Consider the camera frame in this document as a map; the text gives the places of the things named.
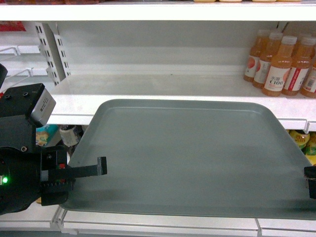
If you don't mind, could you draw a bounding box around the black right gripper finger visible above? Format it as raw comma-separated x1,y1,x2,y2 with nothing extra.
304,166,316,199

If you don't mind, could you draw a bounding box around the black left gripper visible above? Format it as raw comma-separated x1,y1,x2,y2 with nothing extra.
0,146,107,215

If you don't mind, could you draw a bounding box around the grey metal tray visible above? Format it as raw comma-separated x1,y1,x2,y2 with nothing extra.
63,99,316,220

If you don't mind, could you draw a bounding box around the yellow green can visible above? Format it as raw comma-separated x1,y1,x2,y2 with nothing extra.
289,130,310,150

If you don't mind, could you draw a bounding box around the white middle shelf board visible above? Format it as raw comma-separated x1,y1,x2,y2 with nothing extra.
48,74,316,132

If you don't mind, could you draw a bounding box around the white shelf board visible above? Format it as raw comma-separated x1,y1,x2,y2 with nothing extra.
48,74,316,132
0,0,316,21

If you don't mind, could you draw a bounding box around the orange juice bottle far right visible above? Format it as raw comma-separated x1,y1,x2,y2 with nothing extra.
300,55,316,99

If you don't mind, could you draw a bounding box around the orange juice bottle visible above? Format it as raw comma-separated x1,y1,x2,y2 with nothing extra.
243,29,270,82
252,31,283,88
300,55,316,99
262,36,297,97
281,37,316,96

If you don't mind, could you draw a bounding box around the orange juice bottle front left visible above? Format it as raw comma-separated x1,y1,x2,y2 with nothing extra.
262,36,297,97

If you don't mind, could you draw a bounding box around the orange juice bottle behind front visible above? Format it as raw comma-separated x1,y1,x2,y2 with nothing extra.
252,31,283,88

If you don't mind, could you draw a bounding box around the orange juice bottle back left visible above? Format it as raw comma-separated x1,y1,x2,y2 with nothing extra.
243,29,270,82

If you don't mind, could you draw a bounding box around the white upper shelf board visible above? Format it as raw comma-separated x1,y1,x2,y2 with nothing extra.
0,0,316,21

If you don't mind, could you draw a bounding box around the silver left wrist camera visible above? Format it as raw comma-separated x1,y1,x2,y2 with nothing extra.
31,89,56,127

